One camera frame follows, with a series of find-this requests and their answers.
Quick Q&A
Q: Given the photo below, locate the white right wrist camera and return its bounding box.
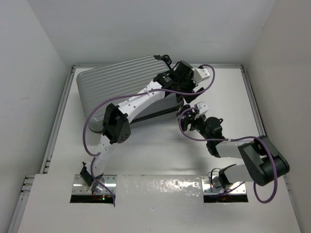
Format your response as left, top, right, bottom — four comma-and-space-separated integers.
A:
194, 101, 209, 115

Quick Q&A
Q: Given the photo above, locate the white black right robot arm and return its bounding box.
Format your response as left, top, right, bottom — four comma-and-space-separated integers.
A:
177, 107, 290, 188

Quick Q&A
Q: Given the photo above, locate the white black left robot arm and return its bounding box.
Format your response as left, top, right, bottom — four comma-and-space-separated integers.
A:
80, 61, 213, 187

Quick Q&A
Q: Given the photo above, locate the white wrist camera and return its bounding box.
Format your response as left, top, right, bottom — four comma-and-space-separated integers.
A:
194, 101, 209, 115
193, 68, 210, 85

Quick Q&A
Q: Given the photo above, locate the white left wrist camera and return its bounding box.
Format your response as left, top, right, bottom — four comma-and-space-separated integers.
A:
193, 68, 210, 85

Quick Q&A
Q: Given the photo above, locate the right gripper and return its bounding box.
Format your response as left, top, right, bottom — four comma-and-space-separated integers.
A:
178, 112, 211, 142

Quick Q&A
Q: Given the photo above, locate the grey suitcase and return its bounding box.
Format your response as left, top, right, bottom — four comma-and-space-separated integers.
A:
76, 54, 183, 127

